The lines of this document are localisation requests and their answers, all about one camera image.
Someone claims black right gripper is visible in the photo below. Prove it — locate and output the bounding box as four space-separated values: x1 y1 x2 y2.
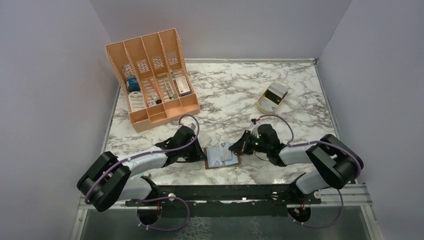
228 129 270 155

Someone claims brown leather card holder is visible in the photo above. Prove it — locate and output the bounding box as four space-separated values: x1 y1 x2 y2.
203 141 241 170

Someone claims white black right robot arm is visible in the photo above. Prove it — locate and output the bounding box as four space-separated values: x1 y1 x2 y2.
229 124 364 204

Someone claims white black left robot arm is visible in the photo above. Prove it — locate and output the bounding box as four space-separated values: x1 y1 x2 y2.
76 126 206 212

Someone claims VIP card lying in tray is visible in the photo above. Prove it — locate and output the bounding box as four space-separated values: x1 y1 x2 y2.
259 100 278 112

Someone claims beige oval card tray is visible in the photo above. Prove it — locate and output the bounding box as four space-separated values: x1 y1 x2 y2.
256 87 289 114

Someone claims white red card box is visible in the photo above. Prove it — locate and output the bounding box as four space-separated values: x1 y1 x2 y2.
175 75 192 97

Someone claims orange plastic desk organizer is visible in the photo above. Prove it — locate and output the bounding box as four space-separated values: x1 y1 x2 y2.
105 28 200 133

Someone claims white label packet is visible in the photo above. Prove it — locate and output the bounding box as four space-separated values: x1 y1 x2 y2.
128 91 145 112

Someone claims blue round tape roll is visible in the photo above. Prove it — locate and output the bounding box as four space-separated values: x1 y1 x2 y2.
126 76 141 93

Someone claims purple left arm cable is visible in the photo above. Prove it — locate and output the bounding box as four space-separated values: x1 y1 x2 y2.
84 114 201 232

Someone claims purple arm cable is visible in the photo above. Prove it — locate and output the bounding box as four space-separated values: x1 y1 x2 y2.
84 114 201 232
256 114 363 229

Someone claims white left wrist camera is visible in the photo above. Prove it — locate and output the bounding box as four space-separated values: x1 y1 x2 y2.
186 122 197 133

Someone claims black metal mounting rail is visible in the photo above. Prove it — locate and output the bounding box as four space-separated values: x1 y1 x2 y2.
125 184 322 218

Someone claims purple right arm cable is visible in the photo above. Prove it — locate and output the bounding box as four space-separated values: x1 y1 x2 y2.
256 114 363 229

